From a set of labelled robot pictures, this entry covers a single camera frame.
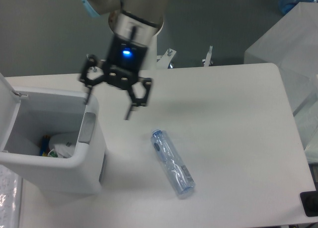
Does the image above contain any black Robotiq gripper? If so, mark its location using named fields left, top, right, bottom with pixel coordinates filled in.
left=79, top=35, right=152, bottom=120

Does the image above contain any white paper wrapper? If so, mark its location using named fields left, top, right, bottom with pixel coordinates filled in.
left=48, top=132, right=78, bottom=158

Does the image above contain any clear plastic bottle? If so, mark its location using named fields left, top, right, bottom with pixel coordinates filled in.
left=151, top=129, right=196, bottom=199

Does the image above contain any white patterned sheet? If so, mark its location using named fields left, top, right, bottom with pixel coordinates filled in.
left=0, top=165, right=22, bottom=228

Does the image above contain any white frosted box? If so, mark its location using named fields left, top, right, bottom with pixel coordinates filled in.
left=244, top=2, right=318, bottom=111

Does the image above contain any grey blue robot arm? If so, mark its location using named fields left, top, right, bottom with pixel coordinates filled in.
left=79, top=0, right=169, bottom=120

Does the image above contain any blue yellow snack packet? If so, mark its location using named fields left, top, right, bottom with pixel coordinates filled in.
left=39, top=135, right=51, bottom=156

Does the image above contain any white trash can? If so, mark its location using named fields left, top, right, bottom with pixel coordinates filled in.
left=0, top=77, right=106, bottom=194

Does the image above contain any black device at edge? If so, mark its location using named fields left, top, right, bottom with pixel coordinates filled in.
left=300, top=191, right=318, bottom=217

